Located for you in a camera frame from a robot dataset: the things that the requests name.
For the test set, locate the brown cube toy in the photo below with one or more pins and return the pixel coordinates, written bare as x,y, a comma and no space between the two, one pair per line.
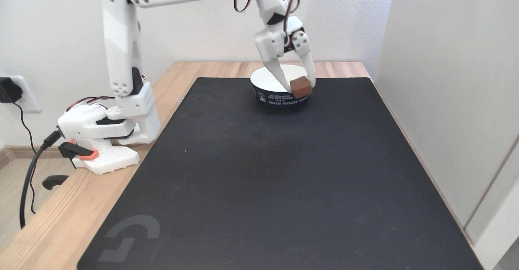
301,87

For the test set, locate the white paper bowl navy outside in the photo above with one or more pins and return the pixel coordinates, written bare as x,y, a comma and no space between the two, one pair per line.
269,81

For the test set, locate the black desk mat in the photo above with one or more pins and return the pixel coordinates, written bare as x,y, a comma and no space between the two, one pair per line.
284,189

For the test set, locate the white cabinet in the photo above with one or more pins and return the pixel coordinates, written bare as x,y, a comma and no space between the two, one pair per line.
454,99

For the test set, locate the black and orange clamp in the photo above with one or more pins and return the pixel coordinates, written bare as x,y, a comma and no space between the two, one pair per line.
79,150

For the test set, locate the black plug adapter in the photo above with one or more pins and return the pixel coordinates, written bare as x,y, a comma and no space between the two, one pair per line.
8,91

